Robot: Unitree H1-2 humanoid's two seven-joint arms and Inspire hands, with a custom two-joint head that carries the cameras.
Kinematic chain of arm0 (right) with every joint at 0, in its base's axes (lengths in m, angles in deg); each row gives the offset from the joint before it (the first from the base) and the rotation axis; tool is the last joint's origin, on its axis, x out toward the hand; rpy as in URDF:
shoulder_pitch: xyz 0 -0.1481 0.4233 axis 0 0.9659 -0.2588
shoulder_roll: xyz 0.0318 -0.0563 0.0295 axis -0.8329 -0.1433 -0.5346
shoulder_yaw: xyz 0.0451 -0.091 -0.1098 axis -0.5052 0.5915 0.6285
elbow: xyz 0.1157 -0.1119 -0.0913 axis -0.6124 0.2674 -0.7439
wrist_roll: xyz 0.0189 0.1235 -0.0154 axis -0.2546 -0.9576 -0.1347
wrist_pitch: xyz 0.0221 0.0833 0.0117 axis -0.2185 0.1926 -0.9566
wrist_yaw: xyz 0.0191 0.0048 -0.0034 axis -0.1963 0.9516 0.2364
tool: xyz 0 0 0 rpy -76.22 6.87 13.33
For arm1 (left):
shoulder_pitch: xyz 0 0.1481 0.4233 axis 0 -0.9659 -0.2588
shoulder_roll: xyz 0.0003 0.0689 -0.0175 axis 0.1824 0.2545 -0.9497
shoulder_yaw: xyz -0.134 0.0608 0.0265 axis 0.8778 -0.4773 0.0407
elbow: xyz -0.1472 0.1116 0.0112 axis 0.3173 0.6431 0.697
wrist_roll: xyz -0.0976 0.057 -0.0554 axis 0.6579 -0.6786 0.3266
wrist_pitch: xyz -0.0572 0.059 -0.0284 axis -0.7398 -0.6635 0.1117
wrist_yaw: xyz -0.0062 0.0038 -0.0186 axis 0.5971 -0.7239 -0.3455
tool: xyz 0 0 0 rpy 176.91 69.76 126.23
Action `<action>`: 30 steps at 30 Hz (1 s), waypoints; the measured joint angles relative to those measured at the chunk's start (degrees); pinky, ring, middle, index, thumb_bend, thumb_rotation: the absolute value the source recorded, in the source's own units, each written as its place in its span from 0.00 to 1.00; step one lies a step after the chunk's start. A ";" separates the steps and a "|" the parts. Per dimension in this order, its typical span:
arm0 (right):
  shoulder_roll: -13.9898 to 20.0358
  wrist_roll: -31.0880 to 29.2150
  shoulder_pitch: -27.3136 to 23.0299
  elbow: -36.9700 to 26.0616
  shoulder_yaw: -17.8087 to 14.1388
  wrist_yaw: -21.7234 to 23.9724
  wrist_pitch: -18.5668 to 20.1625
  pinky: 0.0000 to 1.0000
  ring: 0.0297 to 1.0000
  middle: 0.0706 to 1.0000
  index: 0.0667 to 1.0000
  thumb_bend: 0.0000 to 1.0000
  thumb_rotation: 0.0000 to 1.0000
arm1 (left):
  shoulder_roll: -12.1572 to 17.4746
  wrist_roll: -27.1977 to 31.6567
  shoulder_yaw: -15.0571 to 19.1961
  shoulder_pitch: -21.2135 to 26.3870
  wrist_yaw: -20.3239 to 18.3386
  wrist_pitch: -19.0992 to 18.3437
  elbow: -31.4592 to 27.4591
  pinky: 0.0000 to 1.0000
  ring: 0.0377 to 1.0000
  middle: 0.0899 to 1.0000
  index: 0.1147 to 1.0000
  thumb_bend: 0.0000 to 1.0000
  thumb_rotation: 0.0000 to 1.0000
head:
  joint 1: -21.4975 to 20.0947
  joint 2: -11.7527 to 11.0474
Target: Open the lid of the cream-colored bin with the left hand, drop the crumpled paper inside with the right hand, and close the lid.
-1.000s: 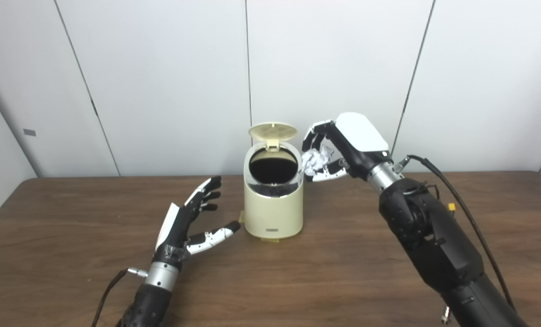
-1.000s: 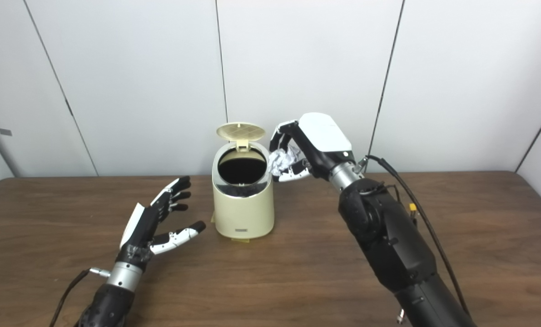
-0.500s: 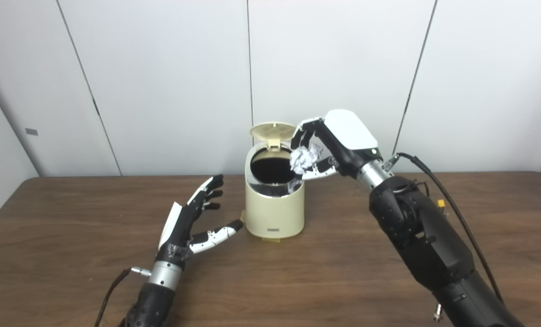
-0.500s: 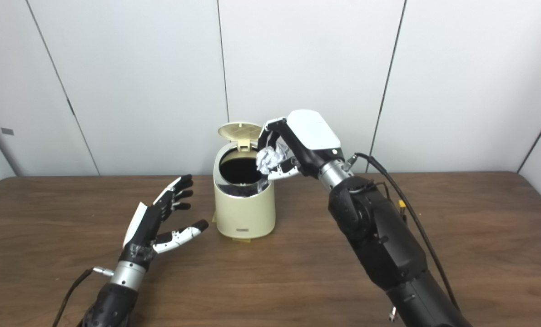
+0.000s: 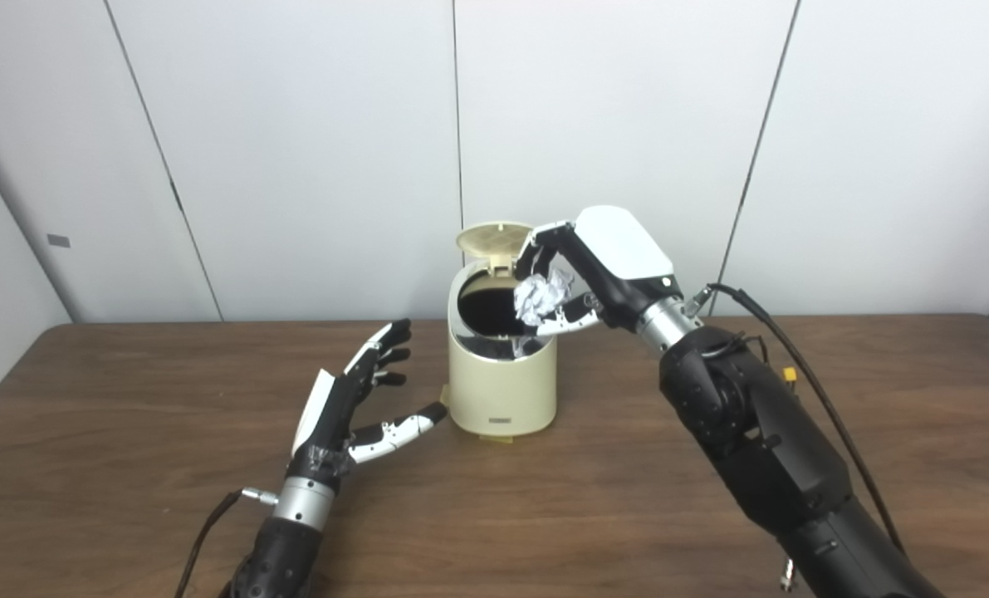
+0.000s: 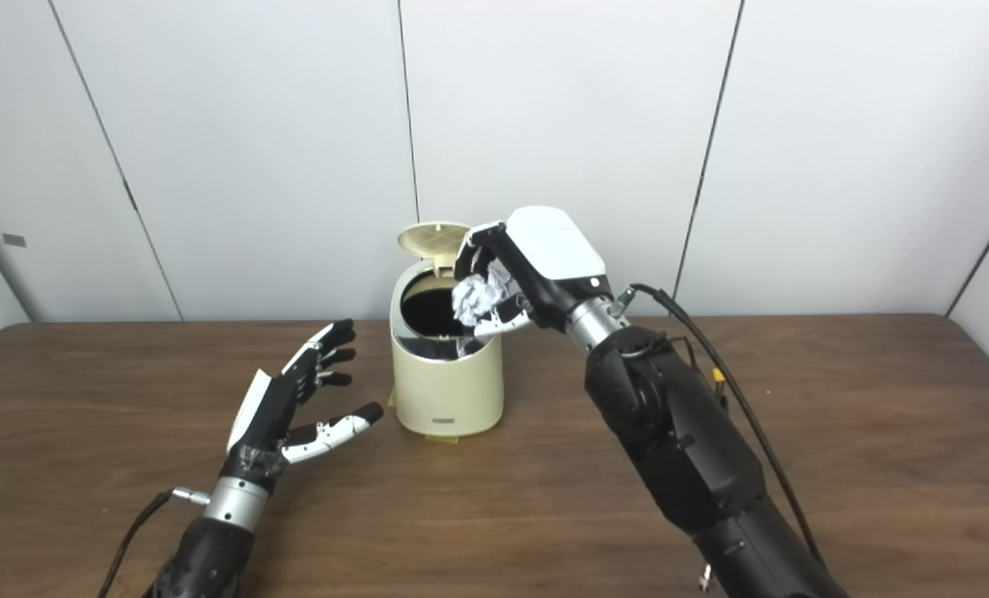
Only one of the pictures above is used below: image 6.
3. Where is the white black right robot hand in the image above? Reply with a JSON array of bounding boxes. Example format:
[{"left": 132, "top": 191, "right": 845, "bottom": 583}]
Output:
[{"left": 454, "top": 206, "right": 615, "bottom": 337}]

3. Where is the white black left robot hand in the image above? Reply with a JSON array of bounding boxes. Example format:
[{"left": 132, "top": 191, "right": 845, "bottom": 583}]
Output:
[{"left": 218, "top": 318, "right": 384, "bottom": 495}]

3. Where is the white paper ball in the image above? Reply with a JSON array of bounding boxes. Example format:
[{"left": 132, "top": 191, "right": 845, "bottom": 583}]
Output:
[{"left": 451, "top": 262, "right": 516, "bottom": 329}]

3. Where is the cream round bin lid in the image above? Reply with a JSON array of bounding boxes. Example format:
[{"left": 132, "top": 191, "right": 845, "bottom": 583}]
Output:
[{"left": 397, "top": 221, "right": 472, "bottom": 275}]

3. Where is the cream-colored round bin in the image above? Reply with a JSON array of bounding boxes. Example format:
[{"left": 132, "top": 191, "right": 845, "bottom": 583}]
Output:
[{"left": 389, "top": 249, "right": 505, "bottom": 439}]

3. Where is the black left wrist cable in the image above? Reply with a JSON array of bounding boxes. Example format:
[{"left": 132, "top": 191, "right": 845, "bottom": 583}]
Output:
[{"left": 97, "top": 487, "right": 211, "bottom": 598}]

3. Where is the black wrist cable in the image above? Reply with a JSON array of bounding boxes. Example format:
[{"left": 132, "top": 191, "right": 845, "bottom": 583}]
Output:
[
  {"left": 614, "top": 283, "right": 827, "bottom": 570},
  {"left": 97, "top": 487, "right": 211, "bottom": 598}
]

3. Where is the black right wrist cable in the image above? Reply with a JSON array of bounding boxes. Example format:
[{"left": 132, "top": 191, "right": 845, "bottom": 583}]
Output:
[{"left": 614, "top": 283, "right": 827, "bottom": 570}]

